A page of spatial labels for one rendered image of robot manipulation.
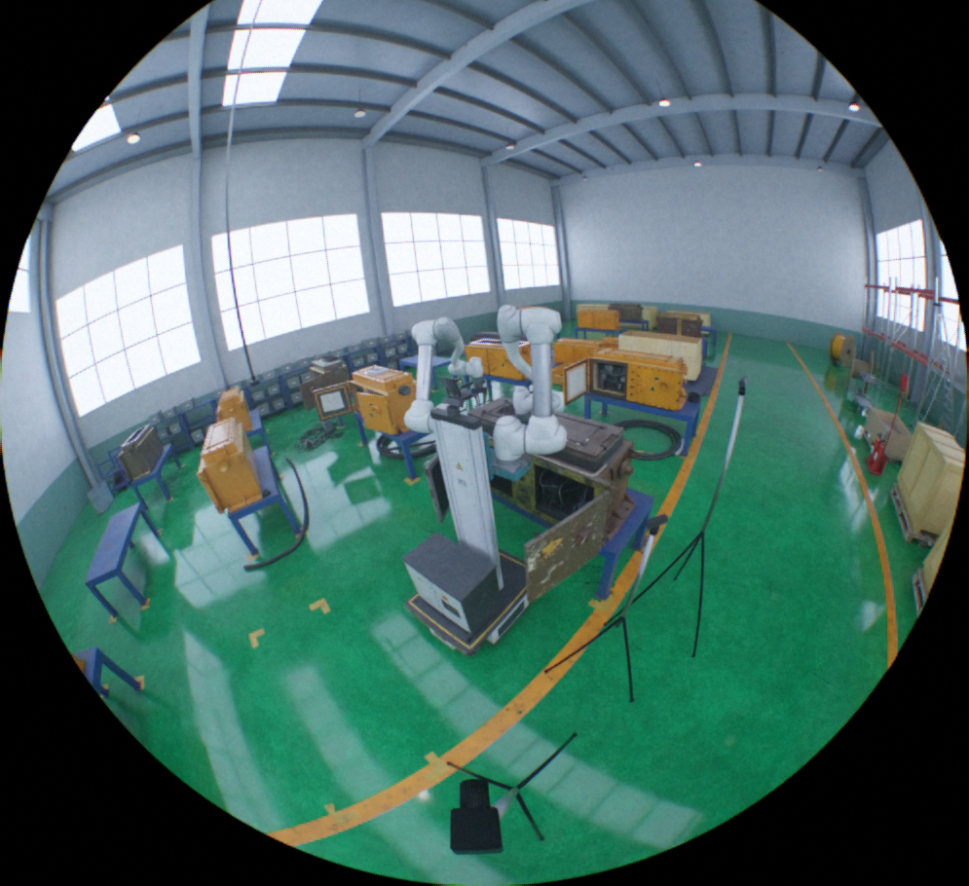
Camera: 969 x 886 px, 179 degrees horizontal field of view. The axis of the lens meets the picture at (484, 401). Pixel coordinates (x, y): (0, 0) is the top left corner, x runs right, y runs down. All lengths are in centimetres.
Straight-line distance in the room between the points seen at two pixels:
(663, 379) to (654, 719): 387
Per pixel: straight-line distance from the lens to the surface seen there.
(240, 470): 402
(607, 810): 250
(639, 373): 459
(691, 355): 766
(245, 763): 319
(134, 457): 770
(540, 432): 158
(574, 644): 266
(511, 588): 255
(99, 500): 967
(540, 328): 151
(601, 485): 202
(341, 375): 707
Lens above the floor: 243
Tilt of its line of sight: 21 degrees down
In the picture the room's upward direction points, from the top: 7 degrees counter-clockwise
